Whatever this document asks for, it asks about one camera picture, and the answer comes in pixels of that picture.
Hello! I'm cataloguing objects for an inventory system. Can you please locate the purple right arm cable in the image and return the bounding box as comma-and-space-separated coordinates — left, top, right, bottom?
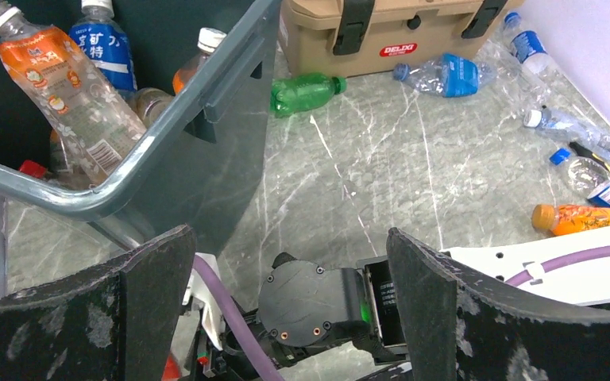
191, 241, 610, 381

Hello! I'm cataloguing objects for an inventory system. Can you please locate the blue label bottle far right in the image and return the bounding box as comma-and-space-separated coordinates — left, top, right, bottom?
502, 11, 554, 75

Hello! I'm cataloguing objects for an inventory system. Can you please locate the green plastic bottle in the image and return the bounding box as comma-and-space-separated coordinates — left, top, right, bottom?
270, 72, 347, 117

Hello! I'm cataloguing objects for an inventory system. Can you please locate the tan plastic toolbox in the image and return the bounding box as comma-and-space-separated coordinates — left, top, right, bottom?
278, 0, 522, 77

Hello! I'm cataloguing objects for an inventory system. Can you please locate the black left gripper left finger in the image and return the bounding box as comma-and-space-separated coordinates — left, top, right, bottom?
0, 225, 195, 380

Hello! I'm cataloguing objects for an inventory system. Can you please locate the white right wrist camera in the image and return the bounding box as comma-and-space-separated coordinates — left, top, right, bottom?
182, 269, 225, 351

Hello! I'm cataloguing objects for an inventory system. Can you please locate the clear bottle orange label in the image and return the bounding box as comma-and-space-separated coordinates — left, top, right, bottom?
0, 1, 147, 185

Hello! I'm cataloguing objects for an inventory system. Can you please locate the crushed orange label bottle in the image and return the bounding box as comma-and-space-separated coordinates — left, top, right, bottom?
172, 27, 227, 94

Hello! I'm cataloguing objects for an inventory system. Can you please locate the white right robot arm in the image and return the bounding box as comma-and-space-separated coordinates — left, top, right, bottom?
242, 227, 610, 380

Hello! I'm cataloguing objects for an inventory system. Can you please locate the dark green plastic bin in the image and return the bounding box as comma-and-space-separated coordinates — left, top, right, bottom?
0, 1, 280, 253

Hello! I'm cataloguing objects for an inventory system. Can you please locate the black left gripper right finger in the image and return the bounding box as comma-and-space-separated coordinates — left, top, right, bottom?
386, 228, 610, 380

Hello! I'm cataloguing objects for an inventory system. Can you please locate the orange juice bottle right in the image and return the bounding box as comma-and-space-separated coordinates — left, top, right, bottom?
531, 204, 610, 236

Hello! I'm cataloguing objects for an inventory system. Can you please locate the red handle adjustable wrench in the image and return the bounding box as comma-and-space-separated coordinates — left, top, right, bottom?
161, 353, 182, 381

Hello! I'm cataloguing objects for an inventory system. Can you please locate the yellow black tool right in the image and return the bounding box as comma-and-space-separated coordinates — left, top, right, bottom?
568, 141, 610, 174

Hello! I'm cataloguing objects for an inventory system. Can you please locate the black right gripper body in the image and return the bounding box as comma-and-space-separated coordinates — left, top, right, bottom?
241, 252, 384, 368

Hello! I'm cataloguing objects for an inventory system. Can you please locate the crushed blue label bottle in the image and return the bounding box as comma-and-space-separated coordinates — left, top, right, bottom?
392, 53, 498, 98

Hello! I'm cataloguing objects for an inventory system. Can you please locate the large orange label bottle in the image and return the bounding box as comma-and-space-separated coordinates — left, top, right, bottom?
49, 129, 95, 191

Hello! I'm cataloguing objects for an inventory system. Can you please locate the blue label water bottle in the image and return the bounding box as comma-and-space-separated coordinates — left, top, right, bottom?
69, 0, 137, 99

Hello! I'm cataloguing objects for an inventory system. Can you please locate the small red cap bottle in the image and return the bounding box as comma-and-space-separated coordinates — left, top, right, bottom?
18, 160, 52, 180

